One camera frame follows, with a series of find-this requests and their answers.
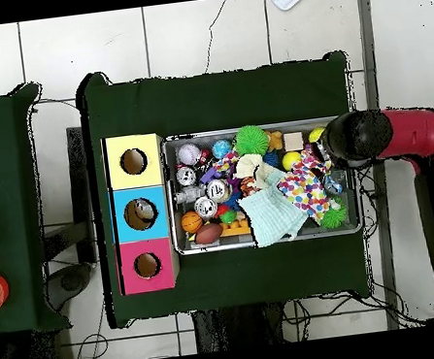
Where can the cream knitted cloth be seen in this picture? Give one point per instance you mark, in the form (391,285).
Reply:
(252,165)

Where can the clear plastic ball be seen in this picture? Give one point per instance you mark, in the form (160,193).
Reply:
(145,208)

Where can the colourful dotted cloth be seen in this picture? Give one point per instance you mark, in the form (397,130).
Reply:
(304,192)
(312,160)

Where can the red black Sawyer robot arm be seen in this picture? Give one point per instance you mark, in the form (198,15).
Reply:
(410,132)

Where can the wooden box with three holes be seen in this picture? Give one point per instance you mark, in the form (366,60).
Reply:
(153,167)

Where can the silver mesh bin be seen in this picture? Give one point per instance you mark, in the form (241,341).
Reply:
(244,244)

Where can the blue globe ball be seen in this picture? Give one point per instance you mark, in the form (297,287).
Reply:
(222,148)

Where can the white baseball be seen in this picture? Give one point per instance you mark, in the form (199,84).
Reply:
(188,154)

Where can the orange toy basketball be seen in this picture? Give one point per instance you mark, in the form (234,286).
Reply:
(191,221)

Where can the green spiky rubber ball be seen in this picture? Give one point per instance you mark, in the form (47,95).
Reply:
(251,140)

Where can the brown toy football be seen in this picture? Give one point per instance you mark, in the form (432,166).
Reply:
(208,233)

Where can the mint green knitted cloth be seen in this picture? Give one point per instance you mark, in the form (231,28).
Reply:
(272,215)

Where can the dark green table cloth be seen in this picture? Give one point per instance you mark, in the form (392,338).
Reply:
(211,102)

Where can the green spiky ball with eyes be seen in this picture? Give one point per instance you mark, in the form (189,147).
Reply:
(335,216)

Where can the black floor stand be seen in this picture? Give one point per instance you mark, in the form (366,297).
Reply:
(80,184)

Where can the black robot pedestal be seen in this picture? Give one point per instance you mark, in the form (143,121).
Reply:
(235,329)

